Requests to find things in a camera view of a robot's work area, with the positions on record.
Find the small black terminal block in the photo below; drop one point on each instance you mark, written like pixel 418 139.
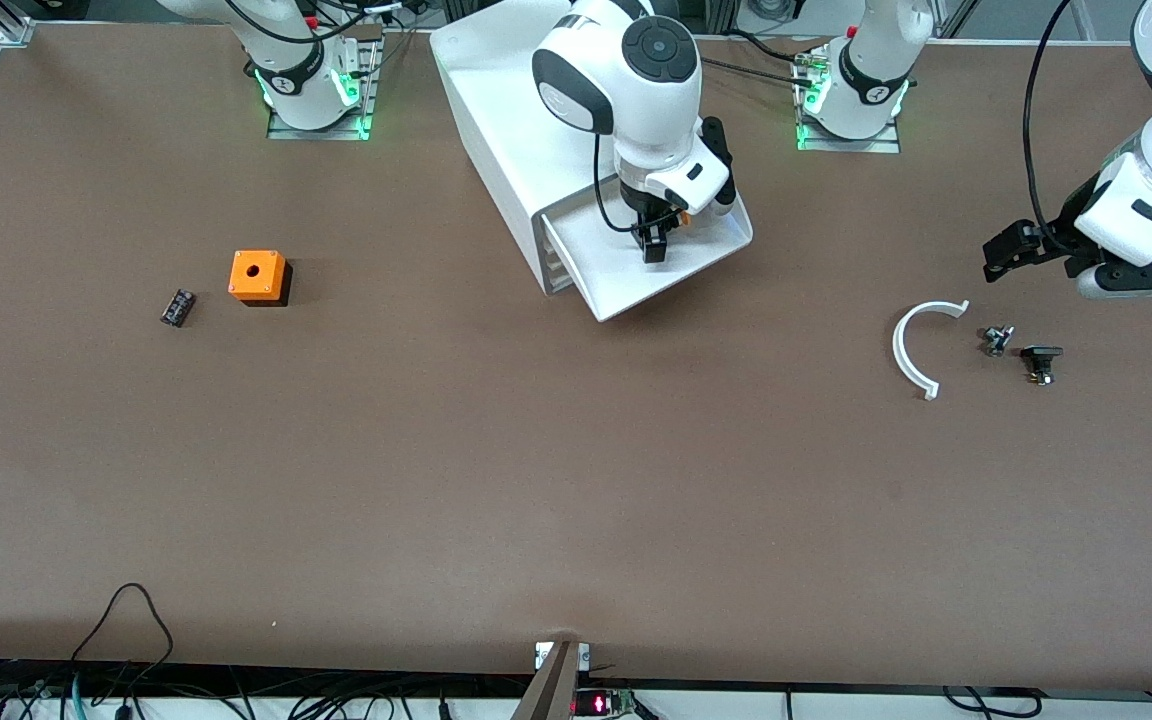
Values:
pixel 178 308

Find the small grey metal part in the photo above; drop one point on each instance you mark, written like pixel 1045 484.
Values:
pixel 996 341

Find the white curved plastic arc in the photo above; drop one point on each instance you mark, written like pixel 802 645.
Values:
pixel 902 358

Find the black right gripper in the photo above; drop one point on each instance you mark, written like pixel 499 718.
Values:
pixel 652 221

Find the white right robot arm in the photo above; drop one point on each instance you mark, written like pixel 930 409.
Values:
pixel 636 100

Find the orange box with hole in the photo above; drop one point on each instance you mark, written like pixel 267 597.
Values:
pixel 256 275

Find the orange push button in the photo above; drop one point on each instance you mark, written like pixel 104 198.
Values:
pixel 681 216

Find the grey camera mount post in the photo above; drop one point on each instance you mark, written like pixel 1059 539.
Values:
pixel 551 685

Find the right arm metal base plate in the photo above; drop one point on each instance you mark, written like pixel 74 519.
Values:
pixel 361 105

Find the small black switch part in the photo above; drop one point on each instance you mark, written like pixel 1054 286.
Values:
pixel 1040 358

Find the green board with red display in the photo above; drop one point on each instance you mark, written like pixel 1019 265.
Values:
pixel 601 703

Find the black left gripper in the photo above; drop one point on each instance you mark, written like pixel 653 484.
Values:
pixel 1063 233

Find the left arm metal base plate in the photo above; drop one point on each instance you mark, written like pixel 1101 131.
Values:
pixel 886 143

